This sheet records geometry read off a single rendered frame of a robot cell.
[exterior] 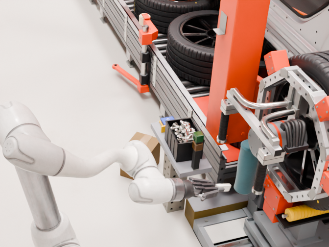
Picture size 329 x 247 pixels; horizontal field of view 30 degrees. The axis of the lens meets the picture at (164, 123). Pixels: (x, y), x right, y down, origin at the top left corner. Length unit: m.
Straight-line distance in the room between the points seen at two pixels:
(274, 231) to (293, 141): 0.83
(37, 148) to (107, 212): 1.50
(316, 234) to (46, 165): 1.56
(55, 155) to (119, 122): 2.08
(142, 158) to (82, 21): 3.04
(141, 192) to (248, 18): 0.91
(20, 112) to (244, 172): 1.12
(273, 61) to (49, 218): 1.10
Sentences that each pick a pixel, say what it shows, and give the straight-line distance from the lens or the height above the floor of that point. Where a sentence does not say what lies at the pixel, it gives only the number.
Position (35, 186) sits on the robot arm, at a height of 0.87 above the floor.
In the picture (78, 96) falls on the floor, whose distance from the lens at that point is 4.28.
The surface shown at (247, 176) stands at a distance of 2.76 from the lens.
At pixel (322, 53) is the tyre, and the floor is 1.16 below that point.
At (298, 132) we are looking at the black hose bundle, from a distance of 2.33.
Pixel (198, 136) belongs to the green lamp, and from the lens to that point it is 2.84.
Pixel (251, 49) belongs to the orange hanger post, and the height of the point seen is 1.05.
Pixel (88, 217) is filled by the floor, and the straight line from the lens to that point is 3.35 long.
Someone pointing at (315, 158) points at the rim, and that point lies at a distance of 2.64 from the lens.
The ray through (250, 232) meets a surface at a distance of 3.15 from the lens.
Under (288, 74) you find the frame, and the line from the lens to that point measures 2.51.
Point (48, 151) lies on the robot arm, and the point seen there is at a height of 1.14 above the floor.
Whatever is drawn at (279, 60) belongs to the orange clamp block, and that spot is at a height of 1.10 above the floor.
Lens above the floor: 2.35
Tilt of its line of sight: 36 degrees down
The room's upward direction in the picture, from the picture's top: 4 degrees clockwise
